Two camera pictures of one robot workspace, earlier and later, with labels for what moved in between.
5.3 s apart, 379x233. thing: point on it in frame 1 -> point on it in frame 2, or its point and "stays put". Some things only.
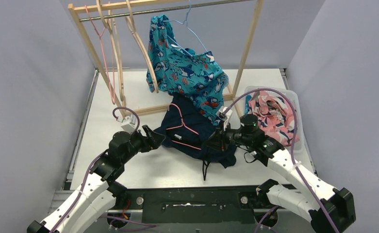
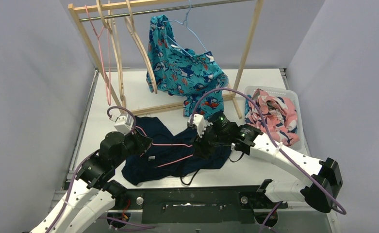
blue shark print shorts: x=248 y=98 stays put
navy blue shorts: x=184 y=129 -> x=170 y=156
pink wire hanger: x=184 y=125 -> x=165 y=145
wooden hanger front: x=110 y=26 stays put
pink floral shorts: x=275 y=117 stays put
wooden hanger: x=130 y=21 stays put
